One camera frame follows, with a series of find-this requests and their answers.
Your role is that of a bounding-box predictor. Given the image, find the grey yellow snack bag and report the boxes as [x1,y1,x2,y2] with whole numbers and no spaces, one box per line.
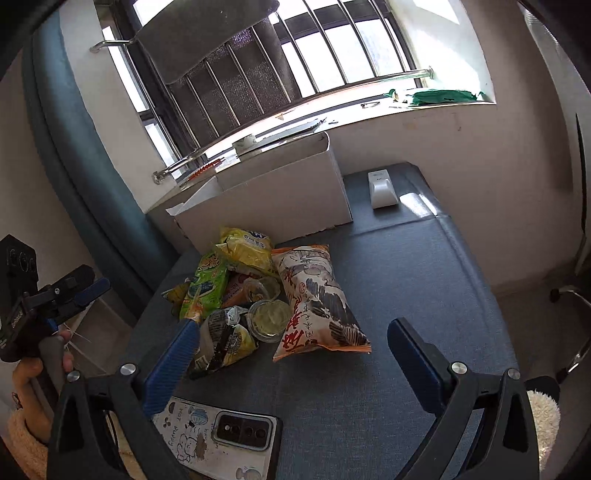
[187,306,259,380]

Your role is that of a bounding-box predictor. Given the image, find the large white orange snack bag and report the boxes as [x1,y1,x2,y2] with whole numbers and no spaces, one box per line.
[271,244,372,362]

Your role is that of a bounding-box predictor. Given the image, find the clear jelly cup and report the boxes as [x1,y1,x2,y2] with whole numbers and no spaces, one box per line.
[243,277,280,303]
[246,300,291,343]

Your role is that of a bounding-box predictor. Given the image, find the yellow Lay's chips bag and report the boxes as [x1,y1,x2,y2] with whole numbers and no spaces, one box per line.
[213,227,277,277]

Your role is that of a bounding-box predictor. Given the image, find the person's left hand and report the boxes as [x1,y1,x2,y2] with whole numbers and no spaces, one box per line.
[12,358,52,444]

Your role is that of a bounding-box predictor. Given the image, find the blue curtain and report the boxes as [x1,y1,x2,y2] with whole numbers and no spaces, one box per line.
[22,13,179,317]

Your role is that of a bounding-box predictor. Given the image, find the smartphone with cartoon case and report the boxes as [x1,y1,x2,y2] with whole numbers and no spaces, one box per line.
[152,397,283,479]

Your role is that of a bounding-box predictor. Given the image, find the olive green wrapped snack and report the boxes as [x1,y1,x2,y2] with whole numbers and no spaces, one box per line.
[161,281,190,305]

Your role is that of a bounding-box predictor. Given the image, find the green seaweed snack bag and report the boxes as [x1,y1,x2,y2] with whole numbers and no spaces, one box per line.
[179,250,228,324]

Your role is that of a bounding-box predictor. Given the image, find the orange Indian flatbread pack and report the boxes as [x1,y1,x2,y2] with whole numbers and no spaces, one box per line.
[221,274,249,308]

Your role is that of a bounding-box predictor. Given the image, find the fluffy cream sleeve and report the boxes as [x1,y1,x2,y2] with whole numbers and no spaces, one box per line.
[527,391,561,472]

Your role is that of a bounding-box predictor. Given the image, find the white charger device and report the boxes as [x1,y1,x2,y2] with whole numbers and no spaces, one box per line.
[368,169,399,210]

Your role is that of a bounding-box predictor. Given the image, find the white roll on windowsill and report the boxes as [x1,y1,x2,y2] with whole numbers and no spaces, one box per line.
[232,134,257,156]

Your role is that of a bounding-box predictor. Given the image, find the white cardboard box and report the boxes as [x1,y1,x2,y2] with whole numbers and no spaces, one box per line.
[166,132,353,253]

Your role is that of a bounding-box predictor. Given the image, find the green cloth on windowsill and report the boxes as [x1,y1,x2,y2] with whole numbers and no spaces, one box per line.
[409,89,478,107]

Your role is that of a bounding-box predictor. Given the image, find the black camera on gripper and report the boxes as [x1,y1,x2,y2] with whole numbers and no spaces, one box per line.
[0,234,39,315]

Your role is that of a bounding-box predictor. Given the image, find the steel window rail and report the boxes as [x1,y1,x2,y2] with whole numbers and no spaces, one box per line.
[89,38,436,186]

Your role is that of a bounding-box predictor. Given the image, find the grey towel on rail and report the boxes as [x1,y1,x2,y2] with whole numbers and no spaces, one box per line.
[135,1,303,146]

